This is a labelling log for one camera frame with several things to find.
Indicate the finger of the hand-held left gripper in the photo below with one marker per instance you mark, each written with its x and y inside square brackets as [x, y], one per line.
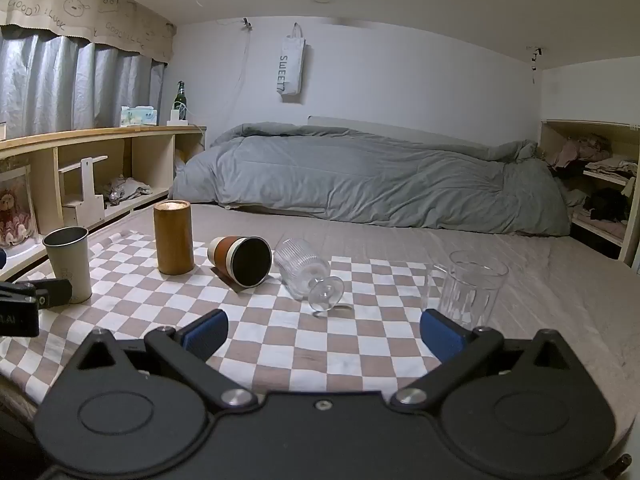
[51, 292]

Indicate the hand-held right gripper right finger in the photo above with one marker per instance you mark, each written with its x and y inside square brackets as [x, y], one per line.
[441, 336]

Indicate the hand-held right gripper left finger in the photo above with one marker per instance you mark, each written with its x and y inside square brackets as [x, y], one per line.
[206, 334]

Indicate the brown and white cup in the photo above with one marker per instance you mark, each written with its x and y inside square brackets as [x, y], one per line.
[235, 260]

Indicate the ribbed clear glass goblet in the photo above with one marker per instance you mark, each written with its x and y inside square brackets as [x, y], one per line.
[300, 267]

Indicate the grey metal cup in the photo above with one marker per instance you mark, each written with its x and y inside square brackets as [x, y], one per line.
[67, 265]

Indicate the tall bamboo cup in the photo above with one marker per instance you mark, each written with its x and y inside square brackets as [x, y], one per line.
[173, 240]

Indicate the brown white checkered cloth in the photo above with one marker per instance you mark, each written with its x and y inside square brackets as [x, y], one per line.
[280, 340]

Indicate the framed teddy picture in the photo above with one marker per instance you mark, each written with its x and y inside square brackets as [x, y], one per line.
[15, 210]

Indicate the small wooden stool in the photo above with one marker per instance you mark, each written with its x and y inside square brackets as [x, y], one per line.
[85, 200]

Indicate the crumpled grey cloth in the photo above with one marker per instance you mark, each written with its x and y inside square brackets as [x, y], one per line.
[125, 190]

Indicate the grey duvet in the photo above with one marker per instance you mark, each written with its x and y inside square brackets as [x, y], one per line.
[370, 180]

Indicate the wooden bedside shelf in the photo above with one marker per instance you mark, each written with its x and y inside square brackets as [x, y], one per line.
[140, 137]

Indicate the green tissue pack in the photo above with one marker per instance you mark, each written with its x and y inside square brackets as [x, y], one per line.
[138, 116]

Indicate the grey curtain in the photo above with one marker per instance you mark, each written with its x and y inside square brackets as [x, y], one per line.
[50, 85]

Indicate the black clothes pile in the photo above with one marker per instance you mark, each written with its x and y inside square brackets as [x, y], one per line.
[607, 205]

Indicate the green glass bottle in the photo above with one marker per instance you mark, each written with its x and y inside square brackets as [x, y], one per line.
[179, 100]

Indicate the pink clothes pile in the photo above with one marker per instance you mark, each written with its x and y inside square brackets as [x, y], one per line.
[582, 150]

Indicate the folded beige clothes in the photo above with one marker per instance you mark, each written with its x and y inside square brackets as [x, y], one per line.
[612, 166]

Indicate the cream wooden shelf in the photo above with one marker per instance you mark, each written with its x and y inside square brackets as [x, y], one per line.
[555, 90]

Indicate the white hanging bag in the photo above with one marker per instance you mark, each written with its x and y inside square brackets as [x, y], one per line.
[291, 65]

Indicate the beige valance with drawings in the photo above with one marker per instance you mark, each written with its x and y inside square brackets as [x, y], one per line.
[75, 10]

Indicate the black wall clip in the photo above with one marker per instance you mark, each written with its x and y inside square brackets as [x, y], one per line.
[535, 57]

